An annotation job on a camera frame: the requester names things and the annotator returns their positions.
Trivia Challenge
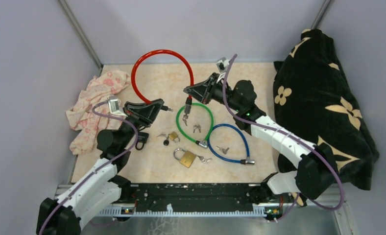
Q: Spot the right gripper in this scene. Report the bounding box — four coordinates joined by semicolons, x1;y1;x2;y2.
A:
184;72;241;112

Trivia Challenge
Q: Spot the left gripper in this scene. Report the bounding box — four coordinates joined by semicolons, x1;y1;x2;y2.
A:
119;98;164;148

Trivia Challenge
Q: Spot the red cable lock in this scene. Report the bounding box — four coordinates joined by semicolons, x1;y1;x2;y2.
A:
131;49;194;104

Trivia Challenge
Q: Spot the black cable lock head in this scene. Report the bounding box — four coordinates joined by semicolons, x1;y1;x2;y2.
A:
135;132;149;151

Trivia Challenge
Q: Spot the green lock key pair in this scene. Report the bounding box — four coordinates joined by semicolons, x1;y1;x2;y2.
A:
193;124;201;133

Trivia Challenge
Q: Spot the small brass padlock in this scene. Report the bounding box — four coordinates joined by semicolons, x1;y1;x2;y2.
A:
169;131;180;143

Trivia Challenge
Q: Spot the black-headed key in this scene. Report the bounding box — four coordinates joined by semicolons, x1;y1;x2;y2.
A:
163;137;169;146

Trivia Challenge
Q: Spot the green cable lock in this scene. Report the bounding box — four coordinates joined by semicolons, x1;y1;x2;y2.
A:
175;103;215;149

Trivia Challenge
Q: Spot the large brass padlock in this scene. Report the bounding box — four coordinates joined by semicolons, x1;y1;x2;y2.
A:
173;148;197;168

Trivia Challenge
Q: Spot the silver key bunch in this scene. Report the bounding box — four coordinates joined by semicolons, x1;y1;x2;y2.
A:
197;155;213;164

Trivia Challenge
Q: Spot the blue cable lock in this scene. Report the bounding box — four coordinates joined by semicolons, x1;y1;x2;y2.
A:
207;123;255;165

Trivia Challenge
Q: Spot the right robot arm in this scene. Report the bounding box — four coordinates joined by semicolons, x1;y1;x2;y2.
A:
183;73;338;202

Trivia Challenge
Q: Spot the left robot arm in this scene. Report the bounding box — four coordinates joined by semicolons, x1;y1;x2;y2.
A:
36;97;165;235

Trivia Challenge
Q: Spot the red lock key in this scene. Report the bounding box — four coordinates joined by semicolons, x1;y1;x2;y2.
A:
182;114;189;126

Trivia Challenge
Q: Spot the pink patterned cloth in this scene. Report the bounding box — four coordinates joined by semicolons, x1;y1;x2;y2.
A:
65;70;131;155

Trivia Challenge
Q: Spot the black floral blanket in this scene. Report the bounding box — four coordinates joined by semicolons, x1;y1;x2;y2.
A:
273;29;380;191

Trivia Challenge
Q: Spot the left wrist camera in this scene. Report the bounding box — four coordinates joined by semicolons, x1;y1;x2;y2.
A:
107;95;124;116

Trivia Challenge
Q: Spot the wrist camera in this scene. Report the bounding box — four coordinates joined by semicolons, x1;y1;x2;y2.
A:
216;57;230;81
107;95;124;116

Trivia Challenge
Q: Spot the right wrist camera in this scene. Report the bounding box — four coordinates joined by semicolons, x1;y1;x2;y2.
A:
216;57;230;81

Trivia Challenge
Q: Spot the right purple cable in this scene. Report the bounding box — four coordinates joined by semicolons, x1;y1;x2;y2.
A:
222;53;345;223

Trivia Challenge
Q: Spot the purple cable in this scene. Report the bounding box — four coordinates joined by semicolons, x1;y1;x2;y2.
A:
38;101;139;235
222;53;345;223

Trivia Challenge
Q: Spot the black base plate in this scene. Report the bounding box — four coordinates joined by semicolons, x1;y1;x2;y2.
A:
101;182;295;214

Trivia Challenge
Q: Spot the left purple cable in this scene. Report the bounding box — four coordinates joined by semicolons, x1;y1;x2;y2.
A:
38;101;139;235

